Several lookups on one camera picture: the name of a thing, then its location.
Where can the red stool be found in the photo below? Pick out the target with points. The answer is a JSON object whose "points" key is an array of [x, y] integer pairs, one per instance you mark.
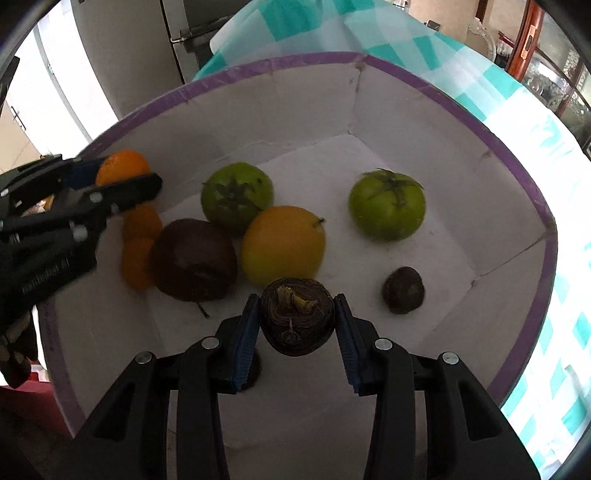
{"points": [[32, 410]]}

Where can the grey refrigerator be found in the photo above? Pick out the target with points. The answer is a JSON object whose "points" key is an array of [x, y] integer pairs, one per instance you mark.
{"points": [[194, 32]]}

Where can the dark purple passion fruit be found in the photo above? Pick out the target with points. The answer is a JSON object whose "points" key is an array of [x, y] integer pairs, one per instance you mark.
{"points": [[194, 259]]}

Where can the yellow orange round fruit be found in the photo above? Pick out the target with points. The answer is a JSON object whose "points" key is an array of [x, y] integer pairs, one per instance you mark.
{"points": [[282, 244]]}

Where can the small orange mandarin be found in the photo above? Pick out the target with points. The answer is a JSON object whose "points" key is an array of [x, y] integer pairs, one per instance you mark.
{"points": [[136, 263], [143, 222], [122, 167]]}

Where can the brown wooden cabinet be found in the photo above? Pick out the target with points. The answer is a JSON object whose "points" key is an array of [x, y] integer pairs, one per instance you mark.
{"points": [[549, 60]]}

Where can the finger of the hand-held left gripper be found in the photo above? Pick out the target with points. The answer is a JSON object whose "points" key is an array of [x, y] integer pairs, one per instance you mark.
{"points": [[78, 171], [131, 190], [238, 344], [347, 339]]}

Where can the green lime fruit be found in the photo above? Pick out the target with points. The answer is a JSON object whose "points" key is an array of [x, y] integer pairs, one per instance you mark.
{"points": [[237, 197]]}

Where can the teal white checkered tablecloth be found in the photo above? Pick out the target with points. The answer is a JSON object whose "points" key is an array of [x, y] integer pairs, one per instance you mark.
{"points": [[521, 138]]}

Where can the person's left hand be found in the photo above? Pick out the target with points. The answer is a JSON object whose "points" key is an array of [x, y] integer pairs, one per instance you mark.
{"points": [[14, 346]]}

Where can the green tomato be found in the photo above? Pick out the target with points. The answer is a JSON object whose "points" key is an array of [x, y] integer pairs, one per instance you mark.
{"points": [[387, 205]]}

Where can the purple cardboard box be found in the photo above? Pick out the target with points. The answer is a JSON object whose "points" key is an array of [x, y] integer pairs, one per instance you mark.
{"points": [[300, 138]]}

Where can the dark brown water chestnut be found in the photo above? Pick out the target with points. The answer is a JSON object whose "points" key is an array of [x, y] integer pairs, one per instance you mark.
{"points": [[295, 318], [403, 290]]}

